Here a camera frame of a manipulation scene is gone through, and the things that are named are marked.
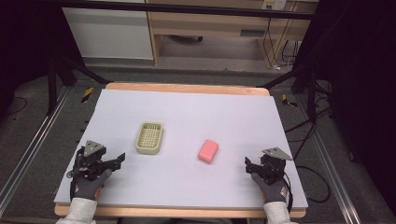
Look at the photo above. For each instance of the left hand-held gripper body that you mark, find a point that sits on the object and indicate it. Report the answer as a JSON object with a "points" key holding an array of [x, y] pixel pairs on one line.
{"points": [[91, 155]]}

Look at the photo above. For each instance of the beige soap dish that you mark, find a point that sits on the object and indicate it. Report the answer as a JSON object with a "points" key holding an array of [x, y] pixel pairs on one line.
{"points": [[149, 138]]}

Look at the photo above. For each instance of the yellow black striped marker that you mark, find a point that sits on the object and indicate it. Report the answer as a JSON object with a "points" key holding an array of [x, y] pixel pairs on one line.
{"points": [[87, 95], [288, 101]]}

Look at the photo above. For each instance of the black metal stand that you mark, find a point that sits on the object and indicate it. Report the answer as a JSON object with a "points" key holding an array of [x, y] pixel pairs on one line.
{"points": [[306, 81], [53, 84]]}

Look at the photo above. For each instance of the white cabinet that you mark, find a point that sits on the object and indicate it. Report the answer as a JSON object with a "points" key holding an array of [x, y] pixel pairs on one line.
{"points": [[109, 34]]}

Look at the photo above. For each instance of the metal floor rail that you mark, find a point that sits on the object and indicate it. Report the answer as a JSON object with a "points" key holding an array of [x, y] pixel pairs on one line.
{"points": [[333, 174], [34, 146]]}

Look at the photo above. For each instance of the pink soap bar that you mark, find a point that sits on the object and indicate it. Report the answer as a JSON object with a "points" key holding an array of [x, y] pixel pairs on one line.
{"points": [[208, 151]]}

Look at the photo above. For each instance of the person's left hand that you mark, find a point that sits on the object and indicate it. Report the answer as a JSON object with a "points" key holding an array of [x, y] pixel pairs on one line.
{"points": [[88, 188]]}

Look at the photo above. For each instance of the white foam board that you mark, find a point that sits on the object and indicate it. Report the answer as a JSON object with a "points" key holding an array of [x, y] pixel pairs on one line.
{"points": [[186, 180]]}

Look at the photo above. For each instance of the wooden desk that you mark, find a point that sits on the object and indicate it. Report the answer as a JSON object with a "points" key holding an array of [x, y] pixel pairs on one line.
{"points": [[205, 21]]}

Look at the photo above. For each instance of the white wall power outlet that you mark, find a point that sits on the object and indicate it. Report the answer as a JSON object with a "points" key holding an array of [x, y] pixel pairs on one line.
{"points": [[274, 4]]}

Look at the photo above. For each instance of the black horizontal frame bar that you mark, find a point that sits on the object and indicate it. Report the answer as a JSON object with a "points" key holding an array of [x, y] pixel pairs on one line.
{"points": [[186, 8]]}

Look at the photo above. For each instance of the person's right hand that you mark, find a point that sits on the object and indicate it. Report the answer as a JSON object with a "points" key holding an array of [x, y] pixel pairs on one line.
{"points": [[274, 193]]}

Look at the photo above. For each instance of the wooden table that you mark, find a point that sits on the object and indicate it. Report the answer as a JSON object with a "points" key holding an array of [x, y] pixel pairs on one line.
{"points": [[186, 88]]}

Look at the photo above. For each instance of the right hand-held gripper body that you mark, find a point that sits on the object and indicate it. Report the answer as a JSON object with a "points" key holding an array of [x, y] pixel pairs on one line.
{"points": [[274, 166]]}

